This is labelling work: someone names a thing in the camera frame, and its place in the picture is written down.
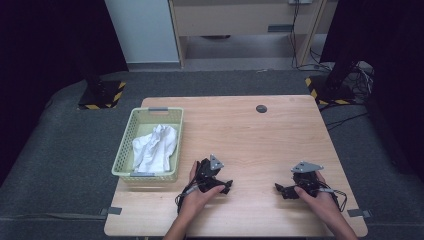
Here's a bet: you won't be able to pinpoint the tangled floor cable bundle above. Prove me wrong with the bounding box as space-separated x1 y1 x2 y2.
348 60 375 99

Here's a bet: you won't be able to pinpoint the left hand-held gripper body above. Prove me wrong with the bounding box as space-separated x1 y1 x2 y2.
194 153 225 194

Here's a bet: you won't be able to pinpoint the white cabinet panel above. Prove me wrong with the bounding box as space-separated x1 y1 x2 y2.
104 0 181 64

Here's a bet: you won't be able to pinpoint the pale green plastic basket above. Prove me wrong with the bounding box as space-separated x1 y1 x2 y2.
111 106 185 183

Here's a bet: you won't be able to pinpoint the black curtain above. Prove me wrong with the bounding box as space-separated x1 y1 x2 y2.
0 0 129 188
319 0 424 184

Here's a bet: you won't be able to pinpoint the right hand-held gripper cable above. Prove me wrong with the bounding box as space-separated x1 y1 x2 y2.
318 186 348 213

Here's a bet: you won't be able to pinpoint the person's right hand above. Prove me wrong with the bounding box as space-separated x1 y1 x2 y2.
294 171 339 219

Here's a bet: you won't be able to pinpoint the hazard-striped black stand base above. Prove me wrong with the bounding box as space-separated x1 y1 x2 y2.
77 79 127 110
304 75 356 106

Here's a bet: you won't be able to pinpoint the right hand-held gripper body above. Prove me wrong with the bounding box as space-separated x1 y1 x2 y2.
290 161 324 198

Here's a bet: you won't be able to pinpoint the hand-held gripper cable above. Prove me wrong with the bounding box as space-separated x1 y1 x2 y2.
318 186 348 213
174 181 202 214

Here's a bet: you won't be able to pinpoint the person's left hand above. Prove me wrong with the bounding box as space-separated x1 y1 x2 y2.
181 160 226 218

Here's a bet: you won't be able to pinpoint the black floor cable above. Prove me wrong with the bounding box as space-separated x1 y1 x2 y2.
324 111 369 130

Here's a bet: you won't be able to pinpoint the left hand-held gripper cable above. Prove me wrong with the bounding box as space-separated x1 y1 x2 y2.
174 181 202 214

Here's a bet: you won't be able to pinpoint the grey tape piece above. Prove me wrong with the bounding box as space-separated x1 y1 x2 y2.
347 208 373 219
99 206 123 216

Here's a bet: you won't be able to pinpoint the light wooden desk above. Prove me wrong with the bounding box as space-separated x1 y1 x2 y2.
168 0 339 68

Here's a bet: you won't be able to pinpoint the black stand post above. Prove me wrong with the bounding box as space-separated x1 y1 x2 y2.
324 49 359 92
83 56 105 96

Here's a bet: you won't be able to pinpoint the hanging black desk cables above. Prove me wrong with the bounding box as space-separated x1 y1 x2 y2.
288 0 333 73

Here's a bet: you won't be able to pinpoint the white printed t-shirt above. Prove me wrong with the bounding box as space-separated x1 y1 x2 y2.
131 124 179 174

